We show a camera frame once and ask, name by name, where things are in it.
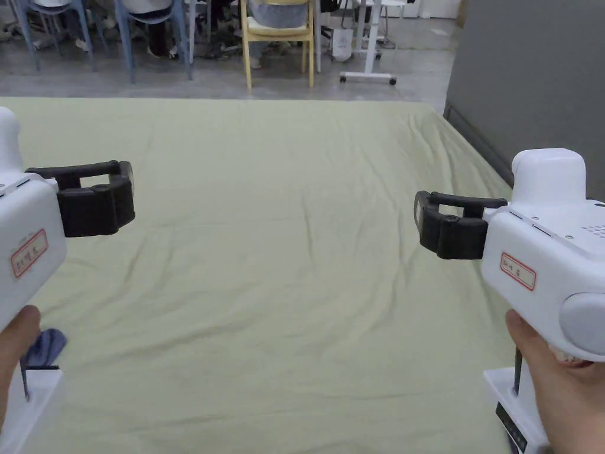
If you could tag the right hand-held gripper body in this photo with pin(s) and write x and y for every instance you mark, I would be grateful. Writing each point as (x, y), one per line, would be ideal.
(543, 246)

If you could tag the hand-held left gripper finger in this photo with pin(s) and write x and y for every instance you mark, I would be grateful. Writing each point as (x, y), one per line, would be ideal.
(71, 169)
(90, 213)

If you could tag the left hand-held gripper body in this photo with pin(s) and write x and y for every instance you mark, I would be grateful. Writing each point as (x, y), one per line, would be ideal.
(28, 222)

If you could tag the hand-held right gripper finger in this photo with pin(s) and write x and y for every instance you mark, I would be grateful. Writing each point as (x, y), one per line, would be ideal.
(472, 202)
(458, 239)

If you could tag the person's left hand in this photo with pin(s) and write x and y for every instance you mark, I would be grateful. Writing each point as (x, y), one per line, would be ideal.
(16, 340)

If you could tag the person's right hand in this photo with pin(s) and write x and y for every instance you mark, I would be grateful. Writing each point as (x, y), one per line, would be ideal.
(562, 402)

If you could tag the dark blue garment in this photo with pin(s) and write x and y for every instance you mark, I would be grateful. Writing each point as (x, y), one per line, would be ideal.
(47, 347)

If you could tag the bed with pale green sheet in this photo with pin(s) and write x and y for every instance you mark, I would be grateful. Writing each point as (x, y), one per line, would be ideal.
(283, 283)

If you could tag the white desk on wheels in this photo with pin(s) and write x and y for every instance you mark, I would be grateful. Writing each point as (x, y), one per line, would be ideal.
(371, 52)

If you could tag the white bag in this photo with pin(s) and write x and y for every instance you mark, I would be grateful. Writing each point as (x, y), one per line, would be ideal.
(341, 45)

